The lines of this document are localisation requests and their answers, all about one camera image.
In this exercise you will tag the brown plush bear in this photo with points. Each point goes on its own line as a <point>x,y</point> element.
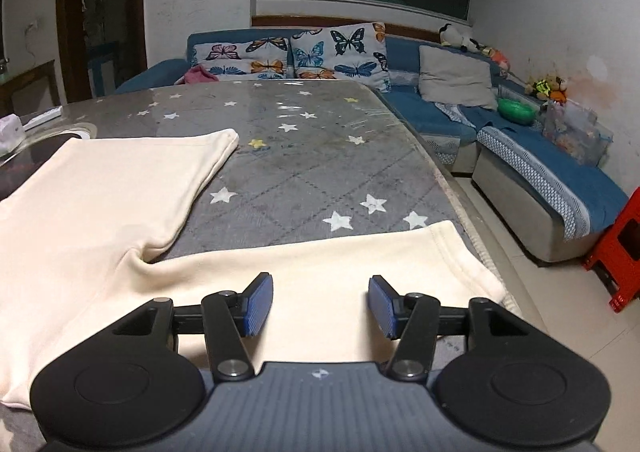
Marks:
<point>553,81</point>

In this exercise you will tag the blue frame panel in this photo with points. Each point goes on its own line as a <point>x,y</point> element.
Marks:
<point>102,63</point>

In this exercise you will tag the yellow green plush toy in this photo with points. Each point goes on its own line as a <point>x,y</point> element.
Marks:
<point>540,88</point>

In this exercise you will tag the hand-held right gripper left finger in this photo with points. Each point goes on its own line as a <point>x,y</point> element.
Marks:
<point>260,304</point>

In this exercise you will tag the brown wooden furniture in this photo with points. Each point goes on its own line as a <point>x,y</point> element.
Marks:
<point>30,82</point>

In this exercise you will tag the clear plastic storage box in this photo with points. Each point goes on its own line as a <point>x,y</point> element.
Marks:
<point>575,132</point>

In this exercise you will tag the black and white plush toy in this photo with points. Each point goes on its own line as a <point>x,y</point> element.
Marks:
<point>457,37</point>

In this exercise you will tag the pink cloth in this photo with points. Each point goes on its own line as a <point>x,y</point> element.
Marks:
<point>200,77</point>

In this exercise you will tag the blue corner sofa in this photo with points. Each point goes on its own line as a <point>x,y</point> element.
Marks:
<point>525,152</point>

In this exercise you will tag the green round toy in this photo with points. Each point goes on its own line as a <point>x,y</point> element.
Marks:
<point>516,111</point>

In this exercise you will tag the plain grey pillow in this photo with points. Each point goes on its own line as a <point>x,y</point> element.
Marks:
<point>455,77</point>

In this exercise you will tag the grey star-print table cover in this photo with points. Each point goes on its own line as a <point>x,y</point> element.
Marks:
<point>310,157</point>

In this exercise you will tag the cream fleece pants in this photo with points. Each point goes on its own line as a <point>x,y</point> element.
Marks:
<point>100,212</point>

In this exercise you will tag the striped blue cloth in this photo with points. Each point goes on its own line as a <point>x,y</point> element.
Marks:
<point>457,111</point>

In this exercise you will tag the red plastic stool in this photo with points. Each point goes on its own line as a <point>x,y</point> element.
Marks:
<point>617,257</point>

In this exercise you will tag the white remote control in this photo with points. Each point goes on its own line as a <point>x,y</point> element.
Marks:
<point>42,118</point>

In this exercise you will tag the pink orange plush toy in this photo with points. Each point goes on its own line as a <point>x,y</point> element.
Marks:
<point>495,58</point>

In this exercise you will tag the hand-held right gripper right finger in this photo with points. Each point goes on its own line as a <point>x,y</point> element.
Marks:
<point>382,307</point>

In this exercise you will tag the square butterfly print pillow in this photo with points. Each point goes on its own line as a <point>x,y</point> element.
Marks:
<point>340,52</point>

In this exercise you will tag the soft tissue pack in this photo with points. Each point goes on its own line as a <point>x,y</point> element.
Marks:
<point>9,132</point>

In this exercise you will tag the long butterfly print pillow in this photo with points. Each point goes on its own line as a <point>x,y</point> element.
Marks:
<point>240,55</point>

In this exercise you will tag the round black induction cooker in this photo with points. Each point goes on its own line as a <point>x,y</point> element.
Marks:
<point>35,148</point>

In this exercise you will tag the dark wooden door frame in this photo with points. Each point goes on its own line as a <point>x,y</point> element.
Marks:
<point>67,12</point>

